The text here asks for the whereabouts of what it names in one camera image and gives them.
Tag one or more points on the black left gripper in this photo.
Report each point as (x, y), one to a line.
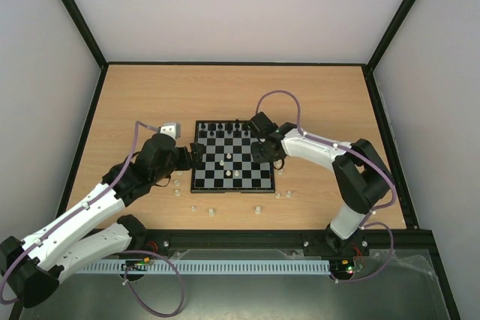
(197, 158)

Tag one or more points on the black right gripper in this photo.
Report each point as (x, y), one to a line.
(265, 148)

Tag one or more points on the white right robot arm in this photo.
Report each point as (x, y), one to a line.
(362, 177)

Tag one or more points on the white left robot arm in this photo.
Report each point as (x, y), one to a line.
(36, 265)

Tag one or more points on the black and grey chessboard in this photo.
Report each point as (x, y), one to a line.
(220, 138)

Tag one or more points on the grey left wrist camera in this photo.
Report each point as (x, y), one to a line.
(172, 129)

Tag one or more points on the light blue cable duct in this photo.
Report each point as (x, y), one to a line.
(212, 267)

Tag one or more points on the black front aluminium rail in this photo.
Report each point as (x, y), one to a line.
(313, 242)

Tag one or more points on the black left frame post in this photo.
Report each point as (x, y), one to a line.
(85, 32)

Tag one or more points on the black frame post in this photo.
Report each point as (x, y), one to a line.
(85, 32)
(388, 36)

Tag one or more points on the black right frame post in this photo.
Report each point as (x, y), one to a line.
(388, 36)

